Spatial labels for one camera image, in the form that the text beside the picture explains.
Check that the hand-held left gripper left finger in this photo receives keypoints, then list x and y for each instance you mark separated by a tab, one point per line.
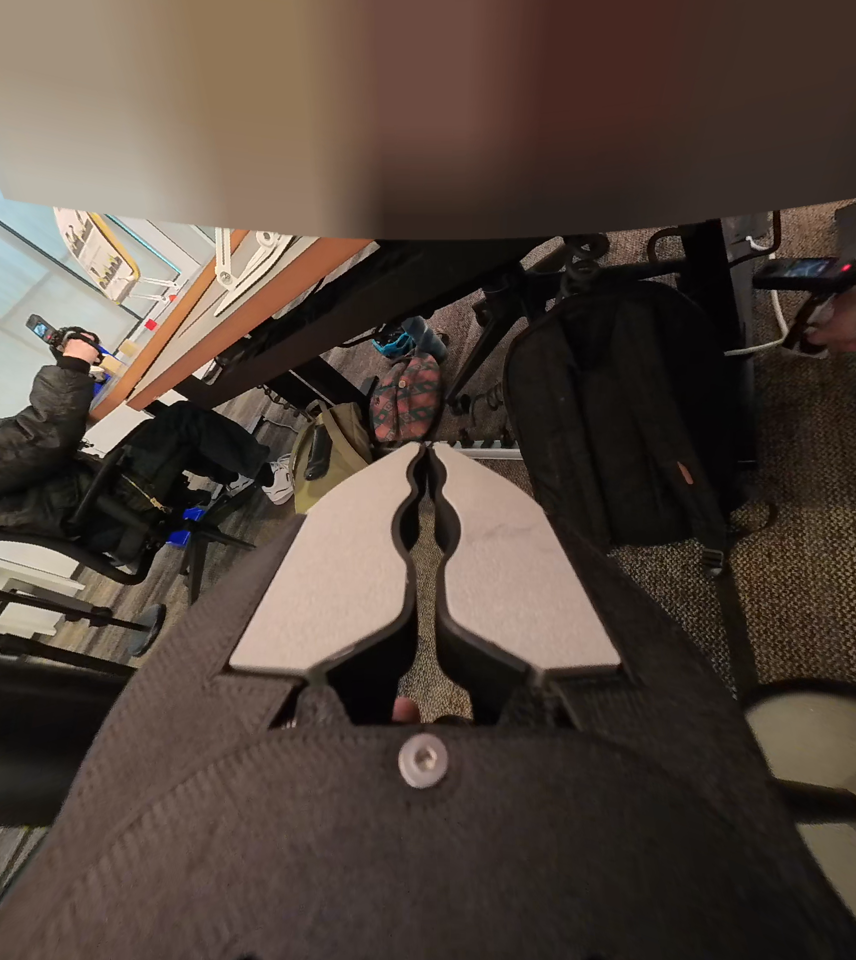
338	585

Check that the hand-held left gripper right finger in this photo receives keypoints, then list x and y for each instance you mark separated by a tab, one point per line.
518	592

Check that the person's right hand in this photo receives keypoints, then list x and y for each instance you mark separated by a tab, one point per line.
855	322

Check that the black desk leg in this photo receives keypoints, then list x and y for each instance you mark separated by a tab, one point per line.
720	337

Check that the olive green bag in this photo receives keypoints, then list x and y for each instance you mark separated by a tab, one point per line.
338	450

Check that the white power strip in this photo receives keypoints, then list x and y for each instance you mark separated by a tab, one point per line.
484	448

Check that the patterned pink bag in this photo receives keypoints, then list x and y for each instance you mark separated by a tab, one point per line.
405	401

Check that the black backpack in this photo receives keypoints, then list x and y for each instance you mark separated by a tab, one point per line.
607	412

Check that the black office chair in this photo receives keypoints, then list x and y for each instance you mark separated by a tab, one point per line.
98	570

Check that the teal blue bag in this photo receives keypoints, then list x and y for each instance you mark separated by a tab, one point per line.
413	334

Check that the wood-edged grey desk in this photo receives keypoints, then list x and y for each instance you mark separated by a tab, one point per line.
263	300

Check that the white desk stand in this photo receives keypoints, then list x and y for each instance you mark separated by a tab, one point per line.
255	274

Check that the pale round base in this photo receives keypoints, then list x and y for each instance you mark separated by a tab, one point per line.
825	735

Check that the person's black trousers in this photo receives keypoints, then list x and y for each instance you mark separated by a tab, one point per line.
15	742

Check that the white yellow-edged sign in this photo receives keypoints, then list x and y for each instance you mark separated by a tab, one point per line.
94	251

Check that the black metal frame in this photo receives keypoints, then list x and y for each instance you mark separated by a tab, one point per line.
60	619

